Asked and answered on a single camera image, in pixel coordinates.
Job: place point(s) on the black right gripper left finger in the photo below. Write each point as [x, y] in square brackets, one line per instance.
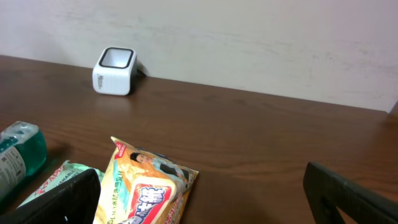
[74, 201]

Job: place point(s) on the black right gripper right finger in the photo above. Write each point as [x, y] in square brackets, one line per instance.
[328, 193]

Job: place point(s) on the green flushable wipes pack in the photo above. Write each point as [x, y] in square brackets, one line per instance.
[64, 173]

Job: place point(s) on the teal mouthwash bottle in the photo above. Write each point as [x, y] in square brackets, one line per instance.
[23, 153]

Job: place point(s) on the white barcode scanner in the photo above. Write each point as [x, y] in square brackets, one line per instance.
[114, 71]

